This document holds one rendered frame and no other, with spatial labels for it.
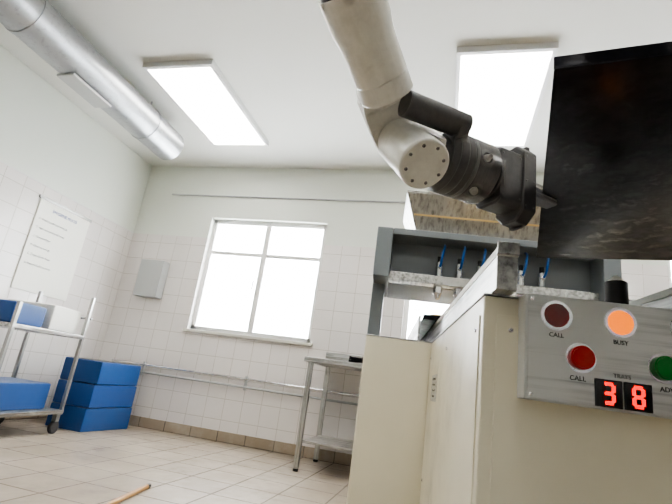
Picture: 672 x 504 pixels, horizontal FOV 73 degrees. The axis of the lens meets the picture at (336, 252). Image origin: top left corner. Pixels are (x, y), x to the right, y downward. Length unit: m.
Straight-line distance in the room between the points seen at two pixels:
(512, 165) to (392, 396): 0.83
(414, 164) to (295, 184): 4.70
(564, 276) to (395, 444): 0.73
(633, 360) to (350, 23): 0.54
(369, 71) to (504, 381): 0.44
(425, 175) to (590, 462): 0.42
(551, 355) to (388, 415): 0.76
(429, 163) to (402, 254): 0.94
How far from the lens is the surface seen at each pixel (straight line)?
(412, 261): 1.49
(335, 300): 4.67
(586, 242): 0.96
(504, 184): 0.68
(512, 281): 0.67
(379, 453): 1.36
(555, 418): 0.70
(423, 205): 1.51
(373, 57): 0.55
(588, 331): 0.69
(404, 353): 1.36
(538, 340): 0.67
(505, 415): 0.68
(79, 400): 4.78
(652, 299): 0.92
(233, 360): 4.94
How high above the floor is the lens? 0.68
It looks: 16 degrees up
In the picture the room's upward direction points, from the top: 8 degrees clockwise
